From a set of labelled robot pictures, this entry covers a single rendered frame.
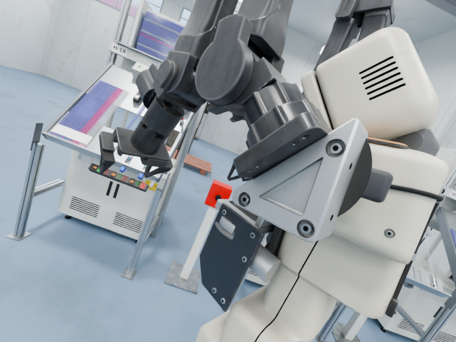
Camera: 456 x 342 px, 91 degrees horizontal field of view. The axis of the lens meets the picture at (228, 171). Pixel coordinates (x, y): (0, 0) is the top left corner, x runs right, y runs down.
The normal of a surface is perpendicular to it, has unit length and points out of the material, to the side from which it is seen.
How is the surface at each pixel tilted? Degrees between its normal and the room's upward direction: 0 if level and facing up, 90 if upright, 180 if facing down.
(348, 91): 90
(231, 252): 90
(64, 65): 90
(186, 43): 89
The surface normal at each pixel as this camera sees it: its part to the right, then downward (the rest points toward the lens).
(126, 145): 0.63, -0.61
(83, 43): 0.01, 0.23
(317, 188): -0.64, -0.10
